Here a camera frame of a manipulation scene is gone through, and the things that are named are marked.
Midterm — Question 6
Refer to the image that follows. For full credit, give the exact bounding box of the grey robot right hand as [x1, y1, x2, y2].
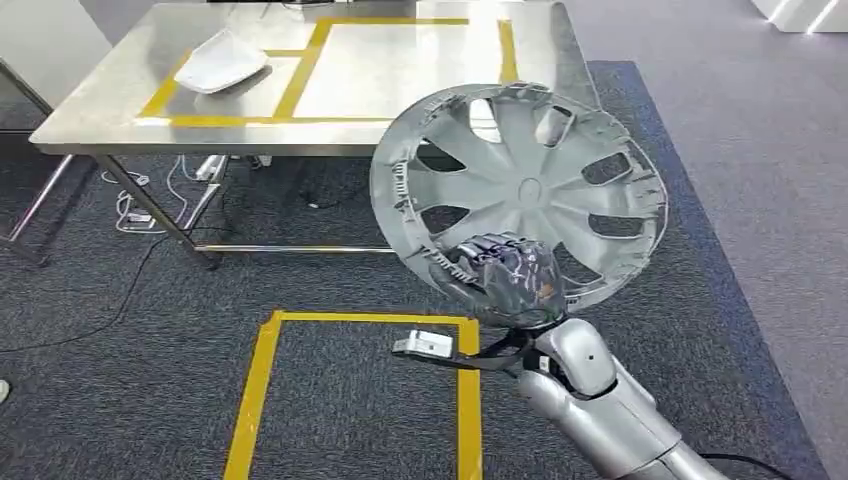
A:
[429, 231, 570, 331]

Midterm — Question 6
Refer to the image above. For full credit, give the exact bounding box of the silver plastic wheel hubcap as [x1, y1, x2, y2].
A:
[368, 82, 669, 314]

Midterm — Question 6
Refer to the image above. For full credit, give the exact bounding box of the small yellow floor tape rectangle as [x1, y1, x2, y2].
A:
[221, 309, 484, 480]

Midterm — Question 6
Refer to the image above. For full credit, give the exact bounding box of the steel table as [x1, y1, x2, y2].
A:
[0, 0, 601, 270]

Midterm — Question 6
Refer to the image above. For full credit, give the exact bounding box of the white plastic tray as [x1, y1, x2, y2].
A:
[173, 27, 270, 95]

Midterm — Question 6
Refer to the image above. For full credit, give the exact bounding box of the pale grey side table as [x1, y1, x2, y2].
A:
[0, 0, 114, 157]

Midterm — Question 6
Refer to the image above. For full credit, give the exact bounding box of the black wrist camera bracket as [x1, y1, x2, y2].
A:
[390, 331, 538, 374]

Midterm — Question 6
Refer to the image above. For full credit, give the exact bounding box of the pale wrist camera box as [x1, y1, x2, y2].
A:
[392, 329, 456, 360]

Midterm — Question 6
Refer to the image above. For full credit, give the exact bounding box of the black cable behind arm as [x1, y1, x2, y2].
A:
[698, 453, 790, 480]

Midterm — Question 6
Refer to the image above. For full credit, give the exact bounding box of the long black floor cable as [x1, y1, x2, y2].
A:
[0, 228, 230, 354]

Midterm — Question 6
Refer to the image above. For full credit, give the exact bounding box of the white floor cable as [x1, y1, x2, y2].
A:
[99, 155, 193, 234]

